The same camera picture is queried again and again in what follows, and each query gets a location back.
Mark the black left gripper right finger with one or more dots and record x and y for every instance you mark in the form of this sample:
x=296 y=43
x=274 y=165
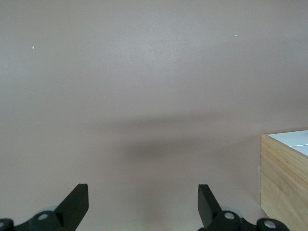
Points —
x=209 y=209

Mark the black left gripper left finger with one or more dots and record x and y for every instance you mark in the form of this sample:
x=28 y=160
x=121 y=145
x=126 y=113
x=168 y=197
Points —
x=69 y=209

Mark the white top drawer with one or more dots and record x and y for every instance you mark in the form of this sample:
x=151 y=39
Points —
x=303 y=149

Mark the white drawer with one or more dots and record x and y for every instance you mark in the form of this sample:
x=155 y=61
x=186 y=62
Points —
x=303 y=149
x=293 y=139

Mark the light wooden drawer cabinet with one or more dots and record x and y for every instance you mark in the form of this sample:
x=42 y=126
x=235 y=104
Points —
x=284 y=178

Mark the white lower drawer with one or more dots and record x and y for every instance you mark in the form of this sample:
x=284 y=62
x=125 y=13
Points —
x=293 y=139

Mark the brown table cover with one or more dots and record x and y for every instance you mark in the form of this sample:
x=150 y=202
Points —
x=144 y=72

